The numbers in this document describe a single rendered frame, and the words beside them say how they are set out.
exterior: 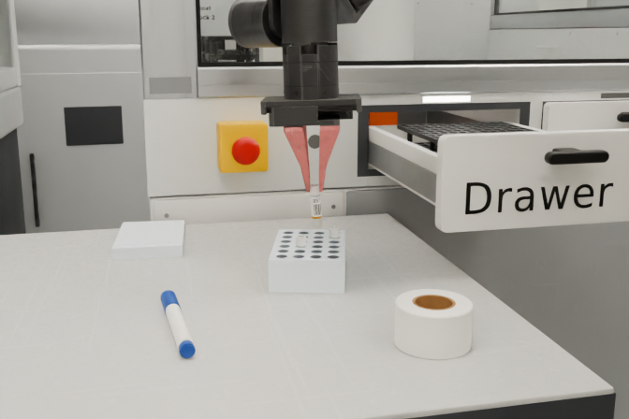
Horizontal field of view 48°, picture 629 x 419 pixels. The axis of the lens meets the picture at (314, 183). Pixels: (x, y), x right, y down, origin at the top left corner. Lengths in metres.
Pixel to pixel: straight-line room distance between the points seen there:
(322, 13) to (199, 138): 0.41
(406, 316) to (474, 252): 0.60
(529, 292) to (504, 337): 0.60
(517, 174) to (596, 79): 0.48
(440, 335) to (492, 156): 0.26
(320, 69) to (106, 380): 0.35
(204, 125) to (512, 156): 0.47
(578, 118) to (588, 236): 0.22
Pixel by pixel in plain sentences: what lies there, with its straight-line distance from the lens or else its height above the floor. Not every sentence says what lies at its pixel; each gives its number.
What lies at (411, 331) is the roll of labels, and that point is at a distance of 0.64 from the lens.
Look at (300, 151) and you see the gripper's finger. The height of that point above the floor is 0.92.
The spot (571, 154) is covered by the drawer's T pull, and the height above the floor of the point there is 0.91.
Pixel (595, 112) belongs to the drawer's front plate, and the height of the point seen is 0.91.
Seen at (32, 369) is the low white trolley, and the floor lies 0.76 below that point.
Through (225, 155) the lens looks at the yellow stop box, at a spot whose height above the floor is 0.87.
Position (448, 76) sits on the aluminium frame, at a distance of 1.15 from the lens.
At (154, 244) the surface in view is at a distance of 0.93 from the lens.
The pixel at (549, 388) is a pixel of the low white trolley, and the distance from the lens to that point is 0.62.
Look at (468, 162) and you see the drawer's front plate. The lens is 0.81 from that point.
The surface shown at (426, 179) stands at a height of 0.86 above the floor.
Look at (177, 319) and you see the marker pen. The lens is 0.69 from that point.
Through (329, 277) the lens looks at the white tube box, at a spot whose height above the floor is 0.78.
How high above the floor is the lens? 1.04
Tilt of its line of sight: 12 degrees down
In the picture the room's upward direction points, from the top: straight up
